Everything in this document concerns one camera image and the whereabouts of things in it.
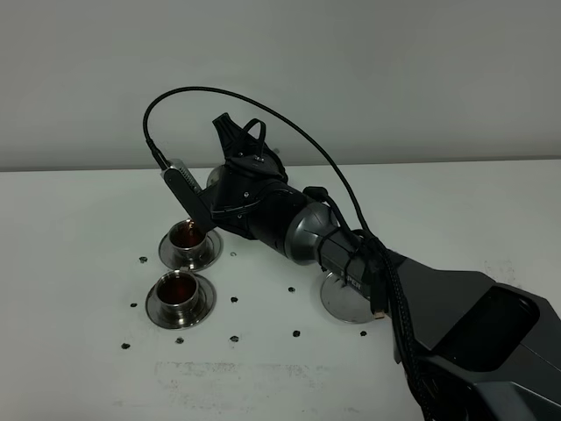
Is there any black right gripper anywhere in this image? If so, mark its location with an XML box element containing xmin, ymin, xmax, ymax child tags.
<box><xmin>211</xmin><ymin>113</ymin><xmax>307</xmax><ymax>250</ymax></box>

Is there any stainless steel teapot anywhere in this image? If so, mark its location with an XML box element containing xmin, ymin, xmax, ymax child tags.
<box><xmin>187</xmin><ymin>151</ymin><xmax>281</xmax><ymax>233</ymax></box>

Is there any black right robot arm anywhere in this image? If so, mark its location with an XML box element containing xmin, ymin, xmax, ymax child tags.
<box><xmin>211</xmin><ymin>114</ymin><xmax>560</xmax><ymax>420</ymax></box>

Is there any far stainless steel teacup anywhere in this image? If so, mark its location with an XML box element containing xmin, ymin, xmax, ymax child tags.
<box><xmin>168</xmin><ymin>219</ymin><xmax>208</xmax><ymax>260</ymax></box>

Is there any stainless steel teacup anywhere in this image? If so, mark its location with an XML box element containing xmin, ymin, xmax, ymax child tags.
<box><xmin>168</xmin><ymin>219</ymin><xmax>208</xmax><ymax>260</ymax></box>
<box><xmin>155</xmin><ymin>270</ymin><xmax>200</xmax><ymax>309</ymax></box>

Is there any near stainless steel teacup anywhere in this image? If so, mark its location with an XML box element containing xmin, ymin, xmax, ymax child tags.
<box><xmin>155</xmin><ymin>270</ymin><xmax>200</xmax><ymax>309</ymax></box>

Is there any steel teapot saucer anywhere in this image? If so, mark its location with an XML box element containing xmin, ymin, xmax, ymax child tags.
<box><xmin>320</xmin><ymin>272</ymin><xmax>374</xmax><ymax>325</ymax></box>

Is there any far steel saucer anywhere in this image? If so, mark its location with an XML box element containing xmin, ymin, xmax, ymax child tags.
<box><xmin>159</xmin><ymin>231</ymin><xmax>224</xmax><ymax>272</ymax></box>

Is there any near steel saucer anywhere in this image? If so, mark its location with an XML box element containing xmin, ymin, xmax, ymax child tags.
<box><xmin>145</xmin><ymin>272</ymin><xmax>217</xmax><ymax>330</ymax></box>

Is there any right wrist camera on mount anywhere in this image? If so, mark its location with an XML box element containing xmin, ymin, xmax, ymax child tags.
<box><xmin>161</xmin><ymin>159</ymin><xmax>217</xmax><ymax>233</ymax></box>

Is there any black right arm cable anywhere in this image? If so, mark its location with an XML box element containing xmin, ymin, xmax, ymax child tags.
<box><xmin>142</xmin><ymin>87</ymin><xmax>444</xmax><ymax>421</ymax></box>

